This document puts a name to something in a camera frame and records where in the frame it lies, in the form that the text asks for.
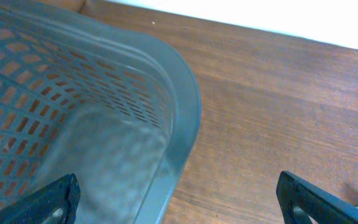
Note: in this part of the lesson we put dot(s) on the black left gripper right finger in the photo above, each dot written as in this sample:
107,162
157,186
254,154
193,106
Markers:
303,202

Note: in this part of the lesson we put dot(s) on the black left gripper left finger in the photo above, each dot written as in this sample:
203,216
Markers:
57,202

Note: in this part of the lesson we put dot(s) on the dark grey mesh basket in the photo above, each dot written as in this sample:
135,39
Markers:
119,109

